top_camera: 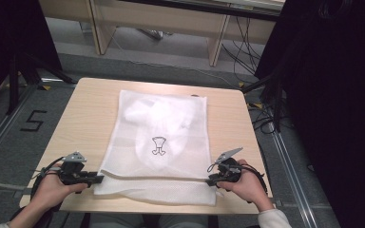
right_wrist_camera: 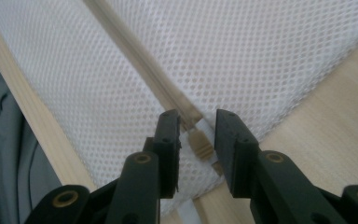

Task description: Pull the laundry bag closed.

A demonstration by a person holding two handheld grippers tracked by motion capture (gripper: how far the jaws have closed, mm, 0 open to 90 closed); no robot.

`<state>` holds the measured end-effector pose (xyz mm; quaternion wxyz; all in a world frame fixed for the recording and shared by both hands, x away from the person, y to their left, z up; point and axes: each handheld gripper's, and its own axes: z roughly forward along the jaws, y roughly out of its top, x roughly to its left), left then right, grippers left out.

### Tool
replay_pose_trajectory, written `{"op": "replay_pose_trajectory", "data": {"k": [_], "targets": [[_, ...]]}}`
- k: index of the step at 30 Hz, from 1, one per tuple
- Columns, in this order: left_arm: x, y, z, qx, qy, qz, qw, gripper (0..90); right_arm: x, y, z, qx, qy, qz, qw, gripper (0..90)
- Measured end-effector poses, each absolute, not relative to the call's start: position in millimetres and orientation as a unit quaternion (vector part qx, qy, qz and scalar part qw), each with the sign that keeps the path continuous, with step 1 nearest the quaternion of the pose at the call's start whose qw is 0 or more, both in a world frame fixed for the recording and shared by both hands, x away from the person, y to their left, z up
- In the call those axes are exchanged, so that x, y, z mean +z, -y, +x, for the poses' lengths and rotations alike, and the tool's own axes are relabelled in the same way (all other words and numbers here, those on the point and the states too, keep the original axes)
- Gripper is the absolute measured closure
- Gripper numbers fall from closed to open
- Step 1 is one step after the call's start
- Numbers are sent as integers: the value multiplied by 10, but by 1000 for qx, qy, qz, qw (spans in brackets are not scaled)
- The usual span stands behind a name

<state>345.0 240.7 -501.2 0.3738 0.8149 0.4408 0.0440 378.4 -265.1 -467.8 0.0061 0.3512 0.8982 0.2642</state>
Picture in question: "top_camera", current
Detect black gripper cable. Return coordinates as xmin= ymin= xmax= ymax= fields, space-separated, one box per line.
xmin=28 ymin=156 xmax=69 ymax=203
xmin=241 ymin=163 xmax=269 ymax=203

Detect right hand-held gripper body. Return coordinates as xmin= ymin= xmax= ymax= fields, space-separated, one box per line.
xmin=213 ymin=146 xmax=244 ymax=185

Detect person's right hand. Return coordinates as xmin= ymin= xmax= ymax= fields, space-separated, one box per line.
xmin=217 ymin=159 xmax=276 ymax=213

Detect light wooden desk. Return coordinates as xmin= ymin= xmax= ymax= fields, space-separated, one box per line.
xmin=39 ymin=0 xmax=286 ymax=67

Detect white garment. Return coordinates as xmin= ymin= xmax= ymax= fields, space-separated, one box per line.
xmin=123 ymin=96 xmax=198 ymax=172

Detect black floor cable tangle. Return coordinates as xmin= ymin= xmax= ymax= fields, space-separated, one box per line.
xmin=246 ymin=101 xmax=296 ymax=136

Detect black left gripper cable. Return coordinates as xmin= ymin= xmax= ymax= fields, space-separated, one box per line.
xmin=28 ymin=156 xmax=69 ymax=203

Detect black table leg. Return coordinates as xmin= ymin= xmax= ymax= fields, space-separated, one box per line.
xmin=207 ymin=215 xmax=220 ymax=228
xmin=79 ymin=212 xmax=92 ymax=228

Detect person's left hand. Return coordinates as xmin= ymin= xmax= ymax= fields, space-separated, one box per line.
xmin=28 ymin=170 xmax=89 ymax=214

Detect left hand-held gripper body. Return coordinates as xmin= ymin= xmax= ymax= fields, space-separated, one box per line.
xmin=58 ymin=151 xmax=91 ymax=186

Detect person's legs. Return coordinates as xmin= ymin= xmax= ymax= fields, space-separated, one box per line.
xmin=89 ymin=213 xmax=210 ymax=228

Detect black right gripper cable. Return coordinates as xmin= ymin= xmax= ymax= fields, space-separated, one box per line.
xmin=241 ymin=163 xmax=269 ymax=203

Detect black curtain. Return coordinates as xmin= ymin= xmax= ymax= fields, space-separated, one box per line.
xmin=0 ymin=0 xmax=63 ymax=108
xmin=255 ymin=0 xmax=365 ymax=228

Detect black metal stand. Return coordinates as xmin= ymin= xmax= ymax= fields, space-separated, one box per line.
xmin=6 ymin=51 xmax=77 ymax=115
xmin=240 ymin=72 xmax=296 ymax=133

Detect white mesh laundry bag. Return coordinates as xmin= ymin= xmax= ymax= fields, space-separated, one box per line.
xmin=93 ymin=89 xmax=218 ymax=206

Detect grey object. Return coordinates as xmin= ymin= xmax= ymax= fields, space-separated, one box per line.
xmin=136 ymin=28 xmax=174 ymax=42

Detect thin white cable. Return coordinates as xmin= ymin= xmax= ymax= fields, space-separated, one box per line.
xmin=110 ymin=29 xmax=243 ymax=90

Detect black hanging cable bundle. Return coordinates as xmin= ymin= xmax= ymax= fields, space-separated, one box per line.
xmin=221 ymin=15 xmax=267 ymax=84

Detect metal floor rail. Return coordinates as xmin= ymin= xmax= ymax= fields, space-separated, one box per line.
xmin=0 ymin=84 xmax=39 ymax=172
xmin=267 ymin=122 xmax=319 ymax=228

